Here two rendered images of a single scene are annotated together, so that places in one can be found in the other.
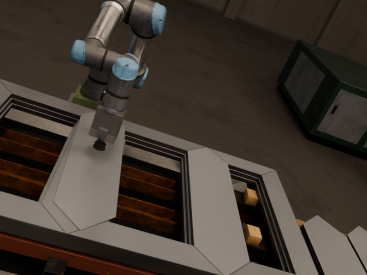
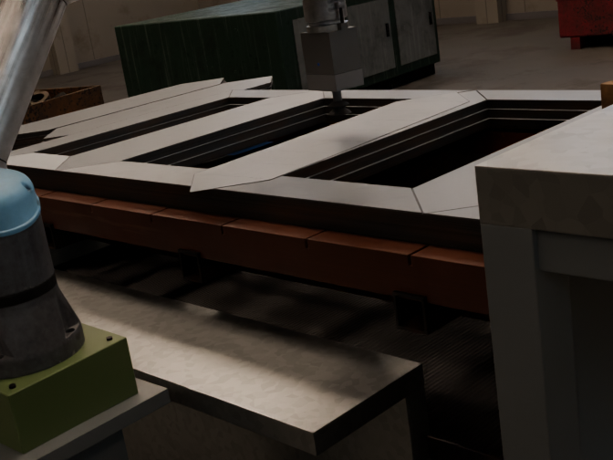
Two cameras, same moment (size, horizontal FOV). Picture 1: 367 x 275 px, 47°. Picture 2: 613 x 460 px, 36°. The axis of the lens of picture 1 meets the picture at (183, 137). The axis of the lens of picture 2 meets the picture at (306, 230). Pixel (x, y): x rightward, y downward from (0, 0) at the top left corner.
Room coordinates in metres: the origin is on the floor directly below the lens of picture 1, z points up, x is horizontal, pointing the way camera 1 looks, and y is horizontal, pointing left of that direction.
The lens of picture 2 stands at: (2.18, 1.67, 1.21)
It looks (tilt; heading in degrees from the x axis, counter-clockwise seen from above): 17 degrees down; 239
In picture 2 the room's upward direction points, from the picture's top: 9 degrees counter-clockwise
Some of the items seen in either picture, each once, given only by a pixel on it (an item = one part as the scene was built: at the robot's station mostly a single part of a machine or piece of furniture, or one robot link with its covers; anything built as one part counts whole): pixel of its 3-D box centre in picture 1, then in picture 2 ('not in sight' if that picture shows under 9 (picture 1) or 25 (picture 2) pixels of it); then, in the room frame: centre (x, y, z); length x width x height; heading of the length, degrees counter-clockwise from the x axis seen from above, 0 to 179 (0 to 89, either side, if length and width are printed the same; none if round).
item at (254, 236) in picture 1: (252, 234); not in sight; (1.28, -0.36, 0.79); 0.06 x 0.05 x 0.04; 12
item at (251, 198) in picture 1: (250, 197); not in sight; (1.53, -0.35, 0.79); 0.06 x 0.05 x 0.04; 12
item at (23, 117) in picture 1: (139, 151); (82, 316); (1.74, 0.16, 0.67); 1.30 x 0.20 x 0.03; 102
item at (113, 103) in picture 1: (114, 99); (326, 10); (1.23, 0.25, 1.09); 0.08 x 0.08 x 0.05
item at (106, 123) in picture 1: (106, 121); (337, 54); (1.21, 0.25, 1.01); 0.10 x 0.09 x 0.16; 3
